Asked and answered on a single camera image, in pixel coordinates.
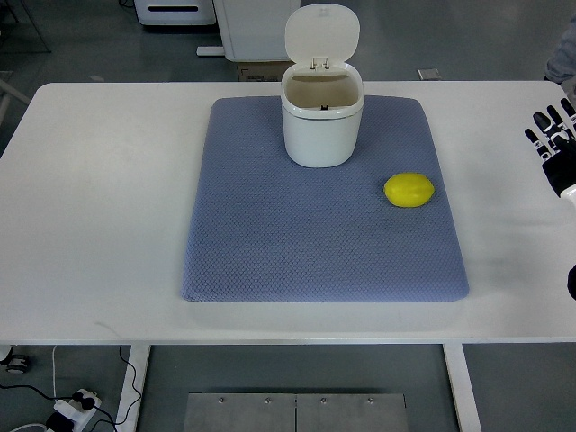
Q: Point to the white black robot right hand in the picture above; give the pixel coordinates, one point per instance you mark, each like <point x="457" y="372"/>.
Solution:
<point x="557" y="149"/>

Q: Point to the yellow lemon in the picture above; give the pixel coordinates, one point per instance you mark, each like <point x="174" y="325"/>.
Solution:
<point x="408" y="190"/>

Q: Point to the white trash bin with lid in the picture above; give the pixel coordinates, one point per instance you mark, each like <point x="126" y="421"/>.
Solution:
<point x="322" y="95"/>

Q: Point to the person in grey clothing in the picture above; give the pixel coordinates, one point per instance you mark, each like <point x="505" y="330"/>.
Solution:
<point x="560" y="67"/>

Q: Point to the grey floor socket plate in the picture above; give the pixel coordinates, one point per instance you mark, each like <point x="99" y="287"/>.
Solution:
<point x="429" y="74"/>

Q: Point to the white table right leg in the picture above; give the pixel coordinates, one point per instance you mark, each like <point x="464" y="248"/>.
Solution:
<point x="461" y="387"/>

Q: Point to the white table leg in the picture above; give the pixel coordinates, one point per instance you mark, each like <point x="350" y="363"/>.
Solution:
<point x="461" y="387"/>
<point x="136" y="359"/>

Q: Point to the blue quilted mat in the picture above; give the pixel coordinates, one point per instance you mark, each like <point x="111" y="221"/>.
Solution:
<point x="265" y="229"/>

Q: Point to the cardboard box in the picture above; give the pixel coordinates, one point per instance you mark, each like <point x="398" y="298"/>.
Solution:
<point x="262" y="71"/>

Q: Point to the white cabinet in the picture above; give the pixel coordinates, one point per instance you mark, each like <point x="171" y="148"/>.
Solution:
<point x="251" y="31"/>

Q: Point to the metal floor plate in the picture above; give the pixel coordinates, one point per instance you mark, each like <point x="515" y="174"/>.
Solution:
<point x="295" y="412"/>

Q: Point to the white appliance with black slot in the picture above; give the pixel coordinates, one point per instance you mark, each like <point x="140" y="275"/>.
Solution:
<point x="175" y="12"/>

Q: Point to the white table left leg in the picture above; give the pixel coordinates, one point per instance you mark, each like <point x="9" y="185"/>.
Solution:
<point x="136" y="359"/>

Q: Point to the white power strip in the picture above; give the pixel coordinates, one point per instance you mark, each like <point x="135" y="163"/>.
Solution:
<point x="73" y="414"/>

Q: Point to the black caster wheel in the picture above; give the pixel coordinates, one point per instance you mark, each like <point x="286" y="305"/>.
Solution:
<point x="12" y="362"/>

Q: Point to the white chair frame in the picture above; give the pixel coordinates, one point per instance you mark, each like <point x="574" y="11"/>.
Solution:
<point x="8" y="93"/>

